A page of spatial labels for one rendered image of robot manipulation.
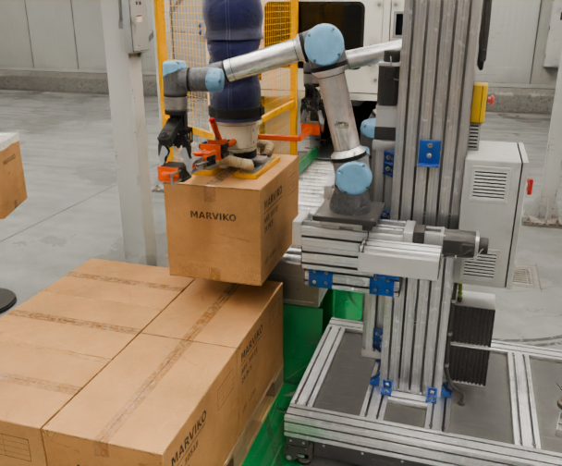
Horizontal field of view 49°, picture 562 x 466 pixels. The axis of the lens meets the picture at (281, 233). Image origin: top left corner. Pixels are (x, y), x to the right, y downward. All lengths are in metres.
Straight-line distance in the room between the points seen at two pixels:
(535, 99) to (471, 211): 9.17
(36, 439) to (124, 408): 0.27
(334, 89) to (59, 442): 1.35
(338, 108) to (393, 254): 0.51
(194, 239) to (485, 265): 1.11
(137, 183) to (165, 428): 2.18
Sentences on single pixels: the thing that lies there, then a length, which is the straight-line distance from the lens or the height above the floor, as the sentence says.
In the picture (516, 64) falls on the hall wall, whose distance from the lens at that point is 11.45.
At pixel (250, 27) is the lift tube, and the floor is 1.64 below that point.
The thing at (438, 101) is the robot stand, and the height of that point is 1.41.
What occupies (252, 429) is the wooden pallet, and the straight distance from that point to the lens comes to 2.77.
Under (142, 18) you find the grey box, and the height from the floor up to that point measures 1.65.
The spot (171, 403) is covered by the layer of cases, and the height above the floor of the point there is 0.54.
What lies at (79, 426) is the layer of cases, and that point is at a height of 0.54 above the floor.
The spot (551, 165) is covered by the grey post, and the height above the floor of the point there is 0.49.
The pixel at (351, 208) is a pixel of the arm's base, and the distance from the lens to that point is 2.15.
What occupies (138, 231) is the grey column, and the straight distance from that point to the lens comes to 3.97.
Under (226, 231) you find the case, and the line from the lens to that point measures 2.43.
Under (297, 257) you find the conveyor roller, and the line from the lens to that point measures 3.07.
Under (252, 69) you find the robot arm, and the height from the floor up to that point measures 1.52.
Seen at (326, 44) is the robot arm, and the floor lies 1.61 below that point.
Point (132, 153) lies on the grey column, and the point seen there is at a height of 0.89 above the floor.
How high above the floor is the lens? 1.73
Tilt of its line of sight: 20 degrees down
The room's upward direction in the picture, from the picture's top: straight up
